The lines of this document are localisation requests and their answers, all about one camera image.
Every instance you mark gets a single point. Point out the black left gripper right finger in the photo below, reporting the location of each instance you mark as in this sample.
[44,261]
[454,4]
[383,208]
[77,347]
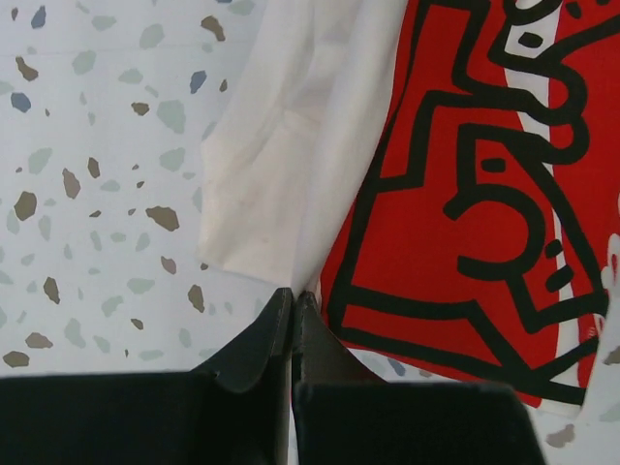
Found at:
[346,414]

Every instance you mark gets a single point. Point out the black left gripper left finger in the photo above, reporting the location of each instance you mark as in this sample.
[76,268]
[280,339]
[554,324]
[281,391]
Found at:
[231,409]

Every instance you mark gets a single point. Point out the white t shirt red print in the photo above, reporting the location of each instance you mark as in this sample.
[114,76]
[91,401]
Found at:
[446,172]

